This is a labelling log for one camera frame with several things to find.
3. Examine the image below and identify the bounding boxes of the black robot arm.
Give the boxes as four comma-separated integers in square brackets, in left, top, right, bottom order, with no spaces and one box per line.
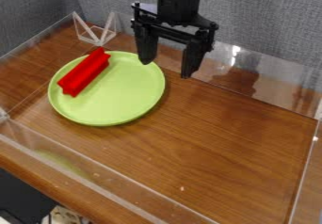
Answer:
[131,0,219,78]

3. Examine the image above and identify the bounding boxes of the green round plate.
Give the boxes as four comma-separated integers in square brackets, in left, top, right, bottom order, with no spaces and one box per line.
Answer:
[47,51,166,126]

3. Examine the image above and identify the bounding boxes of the white power strip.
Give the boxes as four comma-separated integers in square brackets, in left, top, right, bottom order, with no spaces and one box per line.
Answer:
[40,205,92,224]

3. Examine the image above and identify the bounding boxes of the clear acrylic enclosure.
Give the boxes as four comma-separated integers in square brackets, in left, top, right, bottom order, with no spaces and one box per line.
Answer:
[0,18,322,224]

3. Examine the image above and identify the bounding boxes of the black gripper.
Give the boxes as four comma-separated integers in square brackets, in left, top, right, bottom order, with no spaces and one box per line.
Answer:
[132,1,219,78]

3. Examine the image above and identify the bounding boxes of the red block toy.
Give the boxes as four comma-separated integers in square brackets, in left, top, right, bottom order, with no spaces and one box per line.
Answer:
[57,47,111,97]

